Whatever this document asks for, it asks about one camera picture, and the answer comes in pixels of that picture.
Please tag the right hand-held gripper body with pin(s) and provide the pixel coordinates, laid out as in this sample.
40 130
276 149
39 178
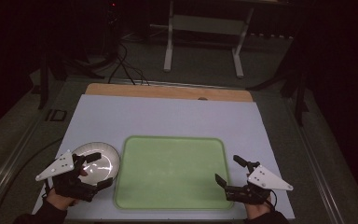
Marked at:
267 180

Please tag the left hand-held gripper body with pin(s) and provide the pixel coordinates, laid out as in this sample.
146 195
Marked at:
59 166

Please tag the person's right hand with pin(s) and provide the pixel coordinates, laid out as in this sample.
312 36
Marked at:
258 211

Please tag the person's left hand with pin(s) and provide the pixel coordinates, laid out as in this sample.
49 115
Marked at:
59 200

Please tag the green tray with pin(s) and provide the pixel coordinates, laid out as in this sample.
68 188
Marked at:
171 174

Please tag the white table mat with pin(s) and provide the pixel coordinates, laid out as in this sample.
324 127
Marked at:
167 118

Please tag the black stand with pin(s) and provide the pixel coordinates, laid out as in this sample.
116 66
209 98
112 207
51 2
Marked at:
45 77
296 84

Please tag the white metal stand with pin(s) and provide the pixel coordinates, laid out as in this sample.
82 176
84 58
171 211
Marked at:
205 25

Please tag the metal frame rail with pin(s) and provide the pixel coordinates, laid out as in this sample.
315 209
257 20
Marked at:
9 169
317 161

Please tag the black floor bracket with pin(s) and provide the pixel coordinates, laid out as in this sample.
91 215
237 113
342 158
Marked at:
56 115

